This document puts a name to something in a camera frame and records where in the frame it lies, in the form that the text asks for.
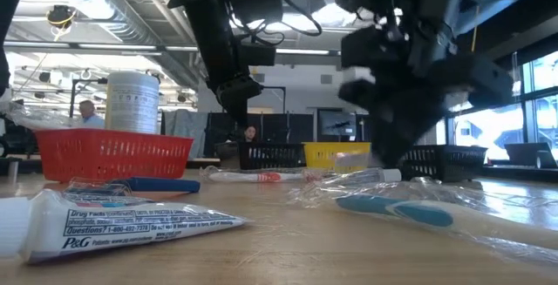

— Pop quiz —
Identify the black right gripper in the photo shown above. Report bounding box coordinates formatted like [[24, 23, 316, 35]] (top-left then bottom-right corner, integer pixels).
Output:
[[338, 25, 515, 168]]

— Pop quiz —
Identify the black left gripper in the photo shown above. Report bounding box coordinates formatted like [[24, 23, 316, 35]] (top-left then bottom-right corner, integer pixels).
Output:
[[198, 36, 264, 127]]

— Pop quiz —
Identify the black plastic basket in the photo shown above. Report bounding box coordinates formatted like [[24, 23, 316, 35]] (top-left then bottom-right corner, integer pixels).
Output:
[[238, 142, 306, 172], [400, 145, 488, 183]]

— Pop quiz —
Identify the yellow plastic basket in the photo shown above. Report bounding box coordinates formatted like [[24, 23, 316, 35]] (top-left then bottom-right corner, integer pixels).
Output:
[[303, 141, 371, 173]]

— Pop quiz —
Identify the teal white toothbrush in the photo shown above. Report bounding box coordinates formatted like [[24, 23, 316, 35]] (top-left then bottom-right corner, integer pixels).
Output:
[[289, 180, 558, 264]]

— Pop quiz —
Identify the red plastic basket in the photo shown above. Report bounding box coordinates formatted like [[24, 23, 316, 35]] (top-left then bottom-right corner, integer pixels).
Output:
[[34, 127, 194, 185]]

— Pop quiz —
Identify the white Crest toothpaste tube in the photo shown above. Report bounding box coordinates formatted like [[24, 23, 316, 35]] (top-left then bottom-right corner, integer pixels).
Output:
[[0, 188, 254, 265]]

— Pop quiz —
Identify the black partition screen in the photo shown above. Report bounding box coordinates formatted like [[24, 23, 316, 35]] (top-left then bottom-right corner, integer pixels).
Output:
[[204, 111, 315, 158]]

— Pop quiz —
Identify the grey hanging cloth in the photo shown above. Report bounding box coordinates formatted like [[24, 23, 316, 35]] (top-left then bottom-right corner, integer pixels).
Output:
[[160, 109, 208, 159]]

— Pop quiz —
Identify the long light bar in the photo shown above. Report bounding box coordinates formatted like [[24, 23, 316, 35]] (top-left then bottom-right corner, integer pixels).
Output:
[[0, 40, 344, 58]]

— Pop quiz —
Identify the white wipes canister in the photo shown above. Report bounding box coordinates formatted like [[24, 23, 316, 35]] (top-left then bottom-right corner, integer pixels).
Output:
[[104, 71, 161, 136]]

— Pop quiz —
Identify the black ceiling device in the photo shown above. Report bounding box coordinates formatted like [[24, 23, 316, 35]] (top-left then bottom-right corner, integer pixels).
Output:
[[45, 4, 78, 42]]

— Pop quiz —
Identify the black office chair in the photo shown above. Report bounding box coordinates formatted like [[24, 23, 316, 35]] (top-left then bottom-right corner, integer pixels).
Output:
[[0, 114, 36, 158]]

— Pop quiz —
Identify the black stand frame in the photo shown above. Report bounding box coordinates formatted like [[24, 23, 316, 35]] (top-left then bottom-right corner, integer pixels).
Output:
[[261, 85, 288, 114]]

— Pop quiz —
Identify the dark wall monitor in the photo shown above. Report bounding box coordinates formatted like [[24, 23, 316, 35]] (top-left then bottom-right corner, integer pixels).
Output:
[[316, 109, 357, 142]]

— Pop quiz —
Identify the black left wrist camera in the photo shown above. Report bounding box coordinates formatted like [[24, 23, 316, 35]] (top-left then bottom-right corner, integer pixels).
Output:
[[237, 43, 278, 67]]

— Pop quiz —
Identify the black aluminium table frame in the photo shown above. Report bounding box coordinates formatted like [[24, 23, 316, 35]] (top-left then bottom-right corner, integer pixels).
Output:
[[479, 162, 558, 186]]

